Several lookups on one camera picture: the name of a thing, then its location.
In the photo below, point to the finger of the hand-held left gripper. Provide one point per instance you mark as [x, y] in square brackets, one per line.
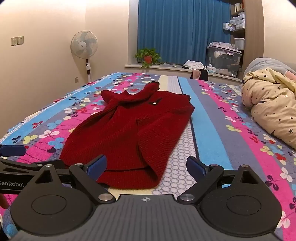
[20, 167]
[11, 150]

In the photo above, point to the white storage box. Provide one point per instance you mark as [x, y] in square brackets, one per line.
[239, 44]

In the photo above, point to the person's left hand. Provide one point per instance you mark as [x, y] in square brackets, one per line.
[3, 201]

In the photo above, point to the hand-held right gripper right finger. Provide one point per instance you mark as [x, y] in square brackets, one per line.
[195, 169]

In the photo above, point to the stack of pale boxes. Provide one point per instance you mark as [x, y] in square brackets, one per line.
[239, 19]

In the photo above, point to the pink pillow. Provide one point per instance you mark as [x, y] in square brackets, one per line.
[291, 76]

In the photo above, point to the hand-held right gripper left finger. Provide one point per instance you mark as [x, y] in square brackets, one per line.
[97, 168]

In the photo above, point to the floral striped bed blanket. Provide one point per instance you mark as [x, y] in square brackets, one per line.
[208, 129]

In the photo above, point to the white window sill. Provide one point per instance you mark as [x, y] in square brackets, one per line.
[166, 69]

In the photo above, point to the tissue pack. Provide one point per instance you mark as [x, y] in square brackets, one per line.
[211, 70]

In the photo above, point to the star print cream duvet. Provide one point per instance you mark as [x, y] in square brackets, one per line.
[270, 99]

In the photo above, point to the red knitted sweater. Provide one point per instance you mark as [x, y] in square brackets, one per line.
[129, 129]

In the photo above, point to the white patterned box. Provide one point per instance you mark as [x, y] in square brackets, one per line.
[229, 26]

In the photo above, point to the white standing fan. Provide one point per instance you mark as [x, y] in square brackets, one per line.
[83, 44]

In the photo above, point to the potted green plant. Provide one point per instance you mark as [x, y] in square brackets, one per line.
[148, 58]

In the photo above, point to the grey folded cloth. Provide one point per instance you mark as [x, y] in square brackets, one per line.
[219, 44]

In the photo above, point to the black bag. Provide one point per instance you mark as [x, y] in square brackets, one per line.
[204, 75]

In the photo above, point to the blue curtain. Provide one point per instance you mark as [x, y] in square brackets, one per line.
[180, 30]

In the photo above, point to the grey pillow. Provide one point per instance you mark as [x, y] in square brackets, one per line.
[266, 64]

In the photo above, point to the pink cloth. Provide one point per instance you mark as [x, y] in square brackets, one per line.
[196, 74]

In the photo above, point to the clear plastic storage bin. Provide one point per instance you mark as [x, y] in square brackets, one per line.
[223, 62]

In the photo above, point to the white crumpled clothes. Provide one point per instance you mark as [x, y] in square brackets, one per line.
[193, 64]

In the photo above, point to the wooden shelf unit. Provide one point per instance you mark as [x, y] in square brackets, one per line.
[242, 33]

